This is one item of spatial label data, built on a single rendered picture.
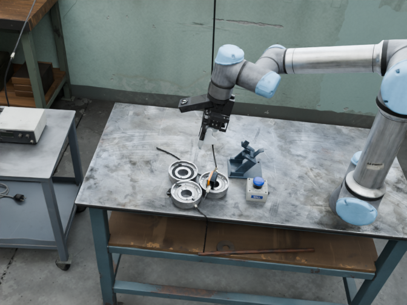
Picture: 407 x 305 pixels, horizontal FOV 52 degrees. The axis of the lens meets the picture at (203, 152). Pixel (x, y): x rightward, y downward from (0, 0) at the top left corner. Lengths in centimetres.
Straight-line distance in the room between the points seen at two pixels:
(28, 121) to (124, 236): 64
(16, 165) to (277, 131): 108
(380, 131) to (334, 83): 203
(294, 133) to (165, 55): 147
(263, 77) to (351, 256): 88
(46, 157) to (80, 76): 153
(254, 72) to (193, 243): 75
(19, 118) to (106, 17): 128
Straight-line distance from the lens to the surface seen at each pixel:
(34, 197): 235
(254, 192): 145
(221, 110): 131
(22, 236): 219
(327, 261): 172
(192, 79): 311
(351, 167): 143
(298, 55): 127
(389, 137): 117
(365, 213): 131
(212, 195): 144
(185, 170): 153
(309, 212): 151
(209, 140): 136
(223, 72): 121
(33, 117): 194
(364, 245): 183
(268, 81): 118
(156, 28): 296
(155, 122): 178
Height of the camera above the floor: 188
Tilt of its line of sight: 41 degrees down
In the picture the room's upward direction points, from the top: 6 degrees clockwise
